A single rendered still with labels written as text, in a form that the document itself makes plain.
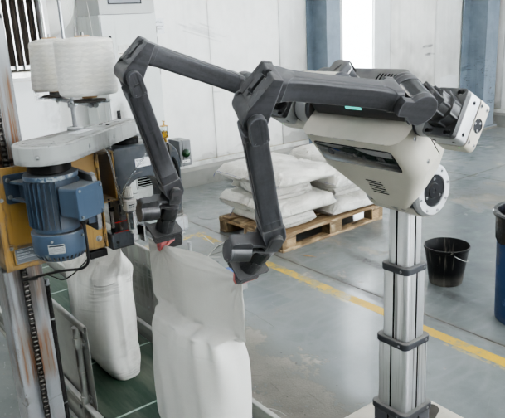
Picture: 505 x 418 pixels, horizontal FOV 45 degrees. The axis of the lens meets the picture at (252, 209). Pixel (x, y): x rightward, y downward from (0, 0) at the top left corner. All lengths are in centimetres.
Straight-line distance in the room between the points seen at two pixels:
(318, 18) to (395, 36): 161
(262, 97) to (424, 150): 60
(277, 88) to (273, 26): 634
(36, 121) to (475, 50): 726
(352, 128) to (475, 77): 865
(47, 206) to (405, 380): 124
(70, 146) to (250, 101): 65
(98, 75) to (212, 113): 533
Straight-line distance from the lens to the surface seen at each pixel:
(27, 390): 221
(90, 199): 173
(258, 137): 126
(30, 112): 478
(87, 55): 176
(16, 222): 195
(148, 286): 295
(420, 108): 141
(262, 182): 139
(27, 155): 173
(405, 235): 195
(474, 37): 1034
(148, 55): 167
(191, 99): 689
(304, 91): 127
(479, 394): 317
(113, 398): 248
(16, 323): 210
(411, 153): 165
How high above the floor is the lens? 169
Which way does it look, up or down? 16 degrees down
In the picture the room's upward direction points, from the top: 3 degrees counter-clockwise
